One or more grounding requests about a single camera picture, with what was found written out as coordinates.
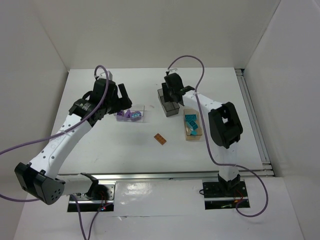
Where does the light purple curved lego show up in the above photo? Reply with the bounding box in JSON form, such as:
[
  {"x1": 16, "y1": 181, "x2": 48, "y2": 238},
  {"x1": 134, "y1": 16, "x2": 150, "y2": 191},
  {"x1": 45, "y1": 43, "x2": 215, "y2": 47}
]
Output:
[{"x1": 125, "y1": 109, "x2": 133, "y2": 119}]

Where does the purple rounded printed lego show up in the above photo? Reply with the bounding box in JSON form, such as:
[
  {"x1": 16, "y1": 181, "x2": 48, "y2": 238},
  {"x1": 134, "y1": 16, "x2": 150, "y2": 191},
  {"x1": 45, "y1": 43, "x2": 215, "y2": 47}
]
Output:
[{"x1": 131, "y1": 111, "x2": 142, "y2": 119}]

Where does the teal rounded printed lego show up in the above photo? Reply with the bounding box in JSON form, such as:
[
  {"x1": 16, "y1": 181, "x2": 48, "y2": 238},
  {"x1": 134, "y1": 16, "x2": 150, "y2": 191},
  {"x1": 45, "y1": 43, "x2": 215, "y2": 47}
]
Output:
[{"x1": 185, "y1": 121, "x2": 199, "y2": 131}]

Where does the orange lego plate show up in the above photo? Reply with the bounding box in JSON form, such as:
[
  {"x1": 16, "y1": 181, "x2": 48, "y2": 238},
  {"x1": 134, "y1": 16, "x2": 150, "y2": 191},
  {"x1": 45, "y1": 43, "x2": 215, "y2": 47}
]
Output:
[{"x1": 154, "y1": 133, "x2": 167, "y2": 145}]

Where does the long teal lego brick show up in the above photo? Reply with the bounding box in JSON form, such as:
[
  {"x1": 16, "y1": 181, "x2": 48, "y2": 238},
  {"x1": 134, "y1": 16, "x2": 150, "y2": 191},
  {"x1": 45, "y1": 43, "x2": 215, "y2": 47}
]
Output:
[{"x1": 184, "y1": 114, "x2": 197, "y2": 122}]

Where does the small teal lego brick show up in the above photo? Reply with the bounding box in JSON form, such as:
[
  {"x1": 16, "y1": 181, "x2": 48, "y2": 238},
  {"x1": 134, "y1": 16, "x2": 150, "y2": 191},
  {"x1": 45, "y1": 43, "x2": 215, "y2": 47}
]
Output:
[{"x1": 190, "y1": 130, "x2": 198, "y2": 136}]

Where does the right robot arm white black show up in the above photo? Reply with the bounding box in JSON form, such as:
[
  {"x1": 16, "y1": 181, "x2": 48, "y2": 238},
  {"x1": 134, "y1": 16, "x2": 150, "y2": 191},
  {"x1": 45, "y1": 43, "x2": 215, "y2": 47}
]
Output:
[{"x1": 161, "y1": 70, "x2": 243, "y2": 192}]

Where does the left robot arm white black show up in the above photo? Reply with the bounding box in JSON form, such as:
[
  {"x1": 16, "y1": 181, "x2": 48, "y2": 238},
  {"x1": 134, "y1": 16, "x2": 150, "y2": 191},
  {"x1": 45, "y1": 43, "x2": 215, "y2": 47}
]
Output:
[{"x1": 14, "y1": 78, "x2": 132, "y2": 205}]

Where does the clear plastic container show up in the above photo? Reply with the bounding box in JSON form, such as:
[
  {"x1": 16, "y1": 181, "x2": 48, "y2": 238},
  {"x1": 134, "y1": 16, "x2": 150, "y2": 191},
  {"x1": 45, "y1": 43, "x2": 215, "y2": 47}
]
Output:
[{"x1": 113, "y1": 104, "x2": 145, "y2": 123}]

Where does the dark grey plastic container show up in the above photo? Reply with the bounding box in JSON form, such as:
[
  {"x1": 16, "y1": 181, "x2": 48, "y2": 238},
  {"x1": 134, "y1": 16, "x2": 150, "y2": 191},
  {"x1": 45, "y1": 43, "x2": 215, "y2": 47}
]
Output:
[{"x1": 157, "y1": 88, "x2": 180, "y2": 118}]

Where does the amber plastic container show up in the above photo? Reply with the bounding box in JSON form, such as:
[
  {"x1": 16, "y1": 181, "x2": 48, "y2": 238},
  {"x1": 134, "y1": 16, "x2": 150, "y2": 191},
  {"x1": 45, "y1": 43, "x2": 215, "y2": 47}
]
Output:
[{"x1": 183, "y1": 109, "x2": 203, "y2": 141}]

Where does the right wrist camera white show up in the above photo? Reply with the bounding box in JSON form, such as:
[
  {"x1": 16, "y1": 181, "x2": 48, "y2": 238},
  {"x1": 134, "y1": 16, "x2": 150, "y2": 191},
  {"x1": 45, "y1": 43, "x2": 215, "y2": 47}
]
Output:
[{"x1": 165, "y1": 68, "x2": 178, "y2": 75}]

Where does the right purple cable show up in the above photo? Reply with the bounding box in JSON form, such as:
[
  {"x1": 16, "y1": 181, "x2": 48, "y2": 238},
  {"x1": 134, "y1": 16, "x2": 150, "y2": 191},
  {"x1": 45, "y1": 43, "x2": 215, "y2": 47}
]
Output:
[{"x1": 167, "y1": 55, "x2": 270, "y2": 218}]

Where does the purple cable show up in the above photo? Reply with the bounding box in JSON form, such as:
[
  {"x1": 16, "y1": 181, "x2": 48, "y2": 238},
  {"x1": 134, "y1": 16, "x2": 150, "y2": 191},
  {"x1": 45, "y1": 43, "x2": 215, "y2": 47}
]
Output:
[
  {"x1": 167, "y1": 55, "x2": 270, "y2": 218},
  {"x1": 0, "y1": 64, "x2": 113, "y2": 240}
]

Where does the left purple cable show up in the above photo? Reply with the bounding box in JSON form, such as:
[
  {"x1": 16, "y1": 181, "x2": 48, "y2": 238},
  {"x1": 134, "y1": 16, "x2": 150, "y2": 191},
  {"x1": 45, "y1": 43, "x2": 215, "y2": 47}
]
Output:
[{"x1": 0, "y1": 64, "x2": 113, "y2": 240}]

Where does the aluminium rail front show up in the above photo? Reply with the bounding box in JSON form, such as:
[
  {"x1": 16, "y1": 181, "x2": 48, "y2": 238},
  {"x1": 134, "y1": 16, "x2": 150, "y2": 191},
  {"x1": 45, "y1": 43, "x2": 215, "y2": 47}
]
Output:
[{"x1": 57, "y1": 170, "x2": 221, "y2": 182}]

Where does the aluminium rail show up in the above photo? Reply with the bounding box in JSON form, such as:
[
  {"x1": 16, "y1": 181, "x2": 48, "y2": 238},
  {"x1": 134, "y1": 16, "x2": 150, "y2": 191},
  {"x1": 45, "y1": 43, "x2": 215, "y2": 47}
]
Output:
[
  {"x1": 234, "y1": 68, "x2": 275, "y2": 177},
  {"x1": 57, "y1": 170, "x2": 221, "y2": 182}
]

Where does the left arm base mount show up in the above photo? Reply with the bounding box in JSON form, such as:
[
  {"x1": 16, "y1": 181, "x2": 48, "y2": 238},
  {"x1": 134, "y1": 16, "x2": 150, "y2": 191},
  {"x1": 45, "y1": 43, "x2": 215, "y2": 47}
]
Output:
[{"x1": 72, "y1": 180, "x2": 116, "y2": 213}]

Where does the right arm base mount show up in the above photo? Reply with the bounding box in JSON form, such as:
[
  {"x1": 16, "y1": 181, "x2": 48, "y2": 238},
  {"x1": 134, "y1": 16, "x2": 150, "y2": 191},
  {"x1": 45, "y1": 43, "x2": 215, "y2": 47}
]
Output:
[{"x1": 199, "y1": 180, "x2": 250, "y2": 210}]

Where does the aluminium rail right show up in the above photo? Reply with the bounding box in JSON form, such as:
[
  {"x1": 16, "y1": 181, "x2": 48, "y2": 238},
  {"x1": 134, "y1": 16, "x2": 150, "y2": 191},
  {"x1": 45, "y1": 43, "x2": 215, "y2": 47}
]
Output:
[{"x1": 234, "y1": 68, "x2": 275, "y2": 177}]

